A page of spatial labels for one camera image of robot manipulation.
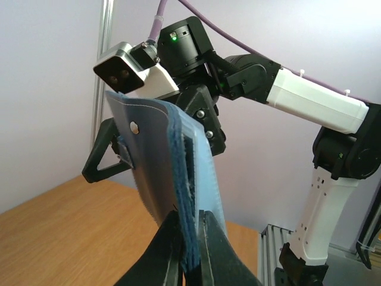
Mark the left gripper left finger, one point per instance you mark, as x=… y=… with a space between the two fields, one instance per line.
x=160 y=262

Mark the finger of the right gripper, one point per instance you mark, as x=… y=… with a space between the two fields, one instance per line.
x=107 y=136

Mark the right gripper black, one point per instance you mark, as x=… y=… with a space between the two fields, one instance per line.
x=196 y=101

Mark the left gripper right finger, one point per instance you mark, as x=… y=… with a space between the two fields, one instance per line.
x=219 y=263

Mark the blue card holder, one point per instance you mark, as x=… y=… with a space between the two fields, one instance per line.
x=172 y=164

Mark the aluminium rail frame front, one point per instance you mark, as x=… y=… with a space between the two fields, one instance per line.
x=343 y=269

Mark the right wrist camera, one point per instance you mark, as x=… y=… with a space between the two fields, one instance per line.
x=137 y=69

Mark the right rear aluminium post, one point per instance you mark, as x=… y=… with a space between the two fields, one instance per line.
x=104 y=39

